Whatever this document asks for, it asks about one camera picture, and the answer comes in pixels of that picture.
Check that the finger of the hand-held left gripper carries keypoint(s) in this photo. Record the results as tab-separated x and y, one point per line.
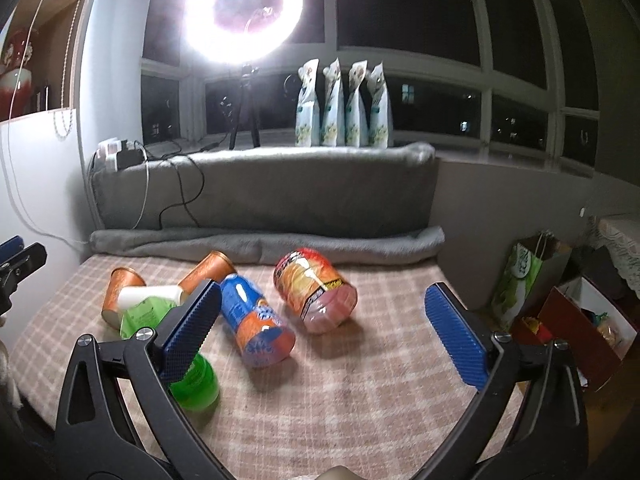
27	260
11	247

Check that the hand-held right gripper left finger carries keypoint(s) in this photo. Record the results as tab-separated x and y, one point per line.
190	325

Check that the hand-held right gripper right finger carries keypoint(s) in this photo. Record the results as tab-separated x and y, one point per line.
455	335

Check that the white cup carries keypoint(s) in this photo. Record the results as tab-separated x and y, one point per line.
150	296

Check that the orange paper cup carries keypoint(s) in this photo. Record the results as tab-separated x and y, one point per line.
120	290
207	270

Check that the green cup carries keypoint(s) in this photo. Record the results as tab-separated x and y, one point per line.
200	385

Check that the blue and orange cup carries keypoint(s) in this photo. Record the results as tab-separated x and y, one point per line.
255	320

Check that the red printed cup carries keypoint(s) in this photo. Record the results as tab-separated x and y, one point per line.
312	285

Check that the green shopping bag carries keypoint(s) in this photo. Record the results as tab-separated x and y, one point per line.
520	280

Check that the rolled grey blanket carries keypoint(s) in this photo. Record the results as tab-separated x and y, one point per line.
260	245

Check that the red cardboard box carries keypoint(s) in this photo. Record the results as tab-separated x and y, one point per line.
580	340

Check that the checked blanket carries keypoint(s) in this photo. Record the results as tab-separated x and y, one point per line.
340	390

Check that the white power strip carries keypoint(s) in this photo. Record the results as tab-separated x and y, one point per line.
112	152

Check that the red figurine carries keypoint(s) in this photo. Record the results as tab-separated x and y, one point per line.
15	80

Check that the grey cushion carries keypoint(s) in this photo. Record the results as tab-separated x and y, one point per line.
300	190

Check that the white lace cloth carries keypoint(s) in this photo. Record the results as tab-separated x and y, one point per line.
622	250

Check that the wooden shelf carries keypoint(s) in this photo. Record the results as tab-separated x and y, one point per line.
55	40

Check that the black tripod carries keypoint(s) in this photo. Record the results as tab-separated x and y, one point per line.
245	105

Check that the white window frame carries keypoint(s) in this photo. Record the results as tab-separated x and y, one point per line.
485	50

